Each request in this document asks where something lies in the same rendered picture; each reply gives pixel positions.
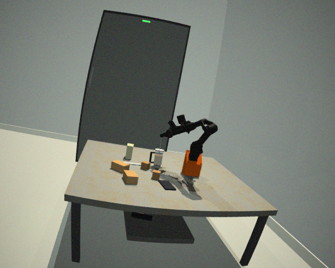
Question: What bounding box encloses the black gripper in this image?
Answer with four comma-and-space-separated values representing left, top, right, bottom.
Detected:
160, 126, 181, 138

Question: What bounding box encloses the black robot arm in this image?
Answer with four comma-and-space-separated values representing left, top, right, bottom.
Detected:
168, 114, 218, 161

